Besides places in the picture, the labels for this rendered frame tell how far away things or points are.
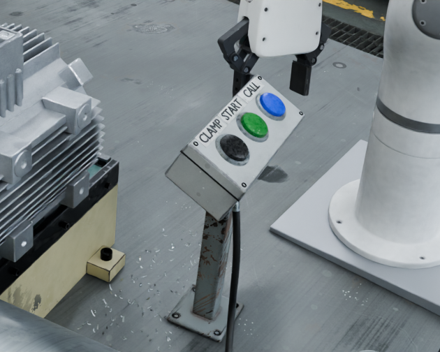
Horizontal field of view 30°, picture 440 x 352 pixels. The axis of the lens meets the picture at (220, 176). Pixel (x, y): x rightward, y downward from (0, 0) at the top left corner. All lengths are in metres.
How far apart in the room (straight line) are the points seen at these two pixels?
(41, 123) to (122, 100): 0.59
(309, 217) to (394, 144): 0.18
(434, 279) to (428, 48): 0.32
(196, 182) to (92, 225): 0.25
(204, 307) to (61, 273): 0.17
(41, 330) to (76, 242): 0.50
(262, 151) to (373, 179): 0.30
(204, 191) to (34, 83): 0.20
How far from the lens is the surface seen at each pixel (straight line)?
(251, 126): 0.79
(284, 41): 0.98
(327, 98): 1.46
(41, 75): 0.82
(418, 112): 0.98
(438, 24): 0.86
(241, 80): 0.98
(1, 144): 0.73
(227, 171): 0.74
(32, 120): 0.79
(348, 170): 1.23
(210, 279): 0.91
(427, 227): 1.09
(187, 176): 0.75
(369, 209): 1.08
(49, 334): 0.45
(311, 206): 1.15
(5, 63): 0.75
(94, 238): 0.99
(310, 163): 1.26
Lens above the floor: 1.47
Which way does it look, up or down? 34 degrees down
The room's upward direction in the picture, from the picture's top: 8 degrees clockwise
